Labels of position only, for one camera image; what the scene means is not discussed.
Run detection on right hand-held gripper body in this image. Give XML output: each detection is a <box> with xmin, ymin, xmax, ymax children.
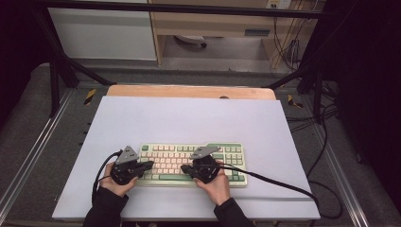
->
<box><xmin>188</xmin><ymin>145</ymin><xmax>222</xmax><ymax>185</ymax></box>

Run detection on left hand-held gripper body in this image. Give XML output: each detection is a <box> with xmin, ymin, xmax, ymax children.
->
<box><xmin>110</xmin><ymin>145</ymin><xmax>149</xmax><ymax>186</ymax></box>

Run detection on green and pink keyboard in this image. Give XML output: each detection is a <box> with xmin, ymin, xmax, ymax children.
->
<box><xmin>134</xmin><ymin>142</ymin><xmax>248</xmax><ymax>189</ymax></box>

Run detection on person's left hand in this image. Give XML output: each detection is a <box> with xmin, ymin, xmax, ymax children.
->
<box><xmin>99</xmin><ymin>161</ymin><xmax>140</xmax><ymax>199</ymax></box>

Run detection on person's right hand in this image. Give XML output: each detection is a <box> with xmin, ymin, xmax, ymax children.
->
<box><xmin>192</xmin><ymin>160</ymin><xmax>232</xmax><ymax>207</ymax></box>

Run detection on white board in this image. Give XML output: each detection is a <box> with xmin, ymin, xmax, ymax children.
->
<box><xmin>51</xmin><ymin>96</ymin><xmax>322</xmax><ymax>221</ymax></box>

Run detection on wooden table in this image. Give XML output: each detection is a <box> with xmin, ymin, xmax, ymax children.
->
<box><xmin>106</xmin><ymin>83</ymin><xmax>277</xmax><ymax>101</ymax></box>

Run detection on yellow clamp left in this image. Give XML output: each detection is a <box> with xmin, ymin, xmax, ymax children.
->
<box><xmin>83</xmin><ymin>88</ymin><xmax>97</xmax><ymax>107</ymax></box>

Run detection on yellow clamp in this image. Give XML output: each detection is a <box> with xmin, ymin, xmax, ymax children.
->
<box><xmin>83</xmin><ymin>88</ymin><xmax>97</xmax><ymax>107</ymax></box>
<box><xmin>287</xmin><ymin>94</ymin><xmax>305</xmax><ymax>109</ymax></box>

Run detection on yellow clamp right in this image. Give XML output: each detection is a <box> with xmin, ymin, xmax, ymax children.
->
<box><xmin>287</xmin><ymin>94</ymin><xmax>305</xmax><ymax>109</ymax></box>

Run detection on office chair base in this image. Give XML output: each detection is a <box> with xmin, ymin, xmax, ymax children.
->
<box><xmin>174</xmin><ymin>34</ymin><xmax>209</xmax><ymax>49</ymax></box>

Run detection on white cabinet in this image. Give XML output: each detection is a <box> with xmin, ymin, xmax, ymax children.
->
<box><xmin>47</xmin><ymin>0</ymin><xmax>158</xmax><ymax>61</ymax></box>

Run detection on light wooden desk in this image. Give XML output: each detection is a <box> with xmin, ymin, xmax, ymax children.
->
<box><xmin>147</xmin><ymin>0</ymin><xmax>326</xmax><ymax>69</ymax></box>

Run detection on white power socket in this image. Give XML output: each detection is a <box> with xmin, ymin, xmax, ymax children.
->
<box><xmin>265</xmin><ymin>0</ymin><xmax>293</xmax><ymax>10</ymax></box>

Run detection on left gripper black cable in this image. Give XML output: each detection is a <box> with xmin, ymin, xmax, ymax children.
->
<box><xmin>91</xmin><ymin>149</ymin><xmax>123</xmax><ymax>204</ymax></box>

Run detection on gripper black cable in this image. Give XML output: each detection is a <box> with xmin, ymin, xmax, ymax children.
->
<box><xmin>91</xmin><ymin>149</ymin><xmax>123</xmax><ymax>204</ymax></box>
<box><xmin>201</xmin><ymin>163</ymin><xmax>344</xmax><ymax>220</ymax></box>

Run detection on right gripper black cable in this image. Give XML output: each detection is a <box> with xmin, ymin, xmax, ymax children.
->
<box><xmin>201</xmin><ymin>163</ymin><xmax>344</xmax><ymax>220</ymax></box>

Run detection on aluminium floor rail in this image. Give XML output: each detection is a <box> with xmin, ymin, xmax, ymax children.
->
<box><xmin>0</xmin><ymin>89</ymin><xmax>76</xmax><ymax>218</ymax></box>
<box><xmin>313</xmin><ymin>124</ymin><xmax>372</xmax><ymax>227</ymax></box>

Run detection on black floor cables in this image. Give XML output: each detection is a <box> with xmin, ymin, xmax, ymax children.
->
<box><xmin>285</xmin><ymin>79</ymin><xmax>340</xmax><ymax>179</ymax></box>

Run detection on black metal frame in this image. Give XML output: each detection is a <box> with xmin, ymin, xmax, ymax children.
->
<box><xmin>29</xmin><ymin>0</ymin><xmax>340</xmax><ymax>125</ymax></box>

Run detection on bundle of hanging cables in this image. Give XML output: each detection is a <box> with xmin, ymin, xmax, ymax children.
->
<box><xmin>271</xmin><ymin>9</ymin><xmax>305</xmax><ymax>72</ymax></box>

